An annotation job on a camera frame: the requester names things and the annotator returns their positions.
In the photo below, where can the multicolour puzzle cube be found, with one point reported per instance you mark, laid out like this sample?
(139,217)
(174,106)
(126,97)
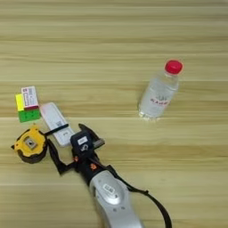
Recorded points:
(29,115)

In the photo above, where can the white rectangular device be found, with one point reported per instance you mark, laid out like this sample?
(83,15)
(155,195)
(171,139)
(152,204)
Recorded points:
(55,117)

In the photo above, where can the clear bottle with red cap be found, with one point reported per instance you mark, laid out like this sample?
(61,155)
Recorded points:
(158,95)

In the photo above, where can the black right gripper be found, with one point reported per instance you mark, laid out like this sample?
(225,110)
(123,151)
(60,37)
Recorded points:
(89,167)

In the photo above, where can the yellow black tape measure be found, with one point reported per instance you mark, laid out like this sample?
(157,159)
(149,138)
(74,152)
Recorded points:
(29,144)

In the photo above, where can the small white pink box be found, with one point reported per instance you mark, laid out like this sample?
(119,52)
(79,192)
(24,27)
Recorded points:
(29,96)

